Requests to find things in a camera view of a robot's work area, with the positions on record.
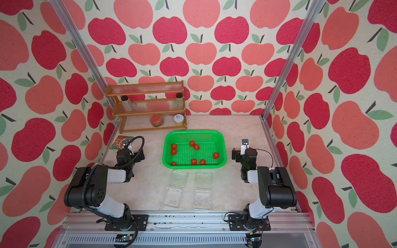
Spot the glass spice jar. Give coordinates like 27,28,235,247
176,93,184,109
121,96,133,112

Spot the clear clamshell container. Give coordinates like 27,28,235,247
163,170,189,208
193,172,213,210

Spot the left glass spice jar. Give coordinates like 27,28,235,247
121,96,133,112

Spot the aluminium frame post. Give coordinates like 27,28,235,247
50,0,115,109
260,1,326,123

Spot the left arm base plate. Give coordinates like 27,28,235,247
104,215,148,232

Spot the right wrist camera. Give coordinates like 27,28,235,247
240,139,249,156

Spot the red round tin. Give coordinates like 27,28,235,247
150,114,164,127

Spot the wooden three-tier shelf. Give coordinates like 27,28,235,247
105,81,187,134

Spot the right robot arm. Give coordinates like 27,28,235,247
232,148,297,220

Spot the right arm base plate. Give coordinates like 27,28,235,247
224,213,271,232

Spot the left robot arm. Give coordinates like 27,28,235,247
64,136,145,225

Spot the left aluminium frame post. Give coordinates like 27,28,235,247
50,0,115,109

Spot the right glass spice jar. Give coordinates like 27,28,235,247
176,93,184,109

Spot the yellow pull-tab can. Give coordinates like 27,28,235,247
173,114,185,126

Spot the aluminium front rail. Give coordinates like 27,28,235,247
50,211,321,248

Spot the soup seasoning packet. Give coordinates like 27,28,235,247
110,135,133,150

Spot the green plastic basket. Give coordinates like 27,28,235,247
162,130,227,169

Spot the right aluminium frame post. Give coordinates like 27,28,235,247
260,1,326,123

